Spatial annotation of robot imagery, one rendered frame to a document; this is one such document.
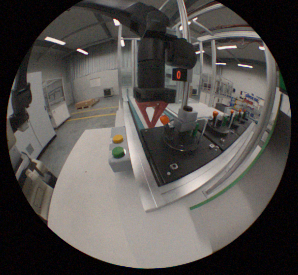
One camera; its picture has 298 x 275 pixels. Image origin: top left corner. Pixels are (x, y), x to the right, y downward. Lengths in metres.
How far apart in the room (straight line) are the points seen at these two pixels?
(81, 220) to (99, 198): 0.12
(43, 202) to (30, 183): 0.12
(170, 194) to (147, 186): 0.06
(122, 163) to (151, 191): 0.12
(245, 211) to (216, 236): 0.06
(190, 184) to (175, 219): 0.13
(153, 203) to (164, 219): 0.11
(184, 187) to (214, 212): 0.10
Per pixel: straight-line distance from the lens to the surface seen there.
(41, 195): 0.65
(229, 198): 0.19
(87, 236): 0.38
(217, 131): 0.44
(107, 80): 8.59
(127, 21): 0.23
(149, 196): 0.21
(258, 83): 11.09
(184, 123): 0.25
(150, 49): 0.17
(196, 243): 0.35
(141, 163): 0.25
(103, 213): 0.33
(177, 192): 0.22
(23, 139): 2.95
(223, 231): 0.21
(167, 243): 0.32
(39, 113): 3.22
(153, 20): 0.19
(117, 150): 0.28
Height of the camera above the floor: 1.16
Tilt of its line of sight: 30 degrees down
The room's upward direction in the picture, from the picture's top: straight up
